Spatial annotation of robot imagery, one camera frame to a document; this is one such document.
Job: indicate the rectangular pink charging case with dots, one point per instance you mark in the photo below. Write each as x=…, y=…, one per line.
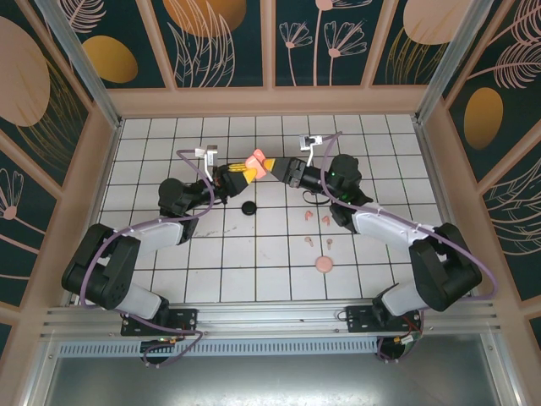
x=255, y=162

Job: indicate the round black charging case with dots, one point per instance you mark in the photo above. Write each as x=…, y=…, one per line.
x=249, y=208

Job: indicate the bright pink earbud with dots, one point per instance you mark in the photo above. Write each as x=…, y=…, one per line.
x=325, y=220
x=307, y=215

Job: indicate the round pink charging case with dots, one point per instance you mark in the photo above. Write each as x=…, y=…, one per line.
x=324, y=264

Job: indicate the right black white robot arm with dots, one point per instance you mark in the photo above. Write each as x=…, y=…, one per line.
x=389, y=228

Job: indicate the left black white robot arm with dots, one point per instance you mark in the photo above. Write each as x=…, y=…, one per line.
x=160, y=234

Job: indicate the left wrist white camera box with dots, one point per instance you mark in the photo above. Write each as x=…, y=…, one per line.
x=208, y=155

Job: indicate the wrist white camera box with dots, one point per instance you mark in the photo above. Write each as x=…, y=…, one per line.
x=208, y=155
x=310, y=141

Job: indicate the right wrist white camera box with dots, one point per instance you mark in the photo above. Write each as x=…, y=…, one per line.
x=310, y=141

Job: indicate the aluminium side rail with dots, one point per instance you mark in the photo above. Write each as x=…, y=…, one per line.
x=436, y=177

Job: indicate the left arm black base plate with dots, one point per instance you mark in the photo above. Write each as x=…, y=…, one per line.
x=186, y=317

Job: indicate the aluminium mounting rail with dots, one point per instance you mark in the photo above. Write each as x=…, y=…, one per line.
x=270, y=315

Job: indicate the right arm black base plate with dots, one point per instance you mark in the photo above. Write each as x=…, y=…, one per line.
x=359, y=321

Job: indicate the aluminium frame post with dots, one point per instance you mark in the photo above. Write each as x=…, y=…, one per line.
x=444, y=55
x=91, y=76

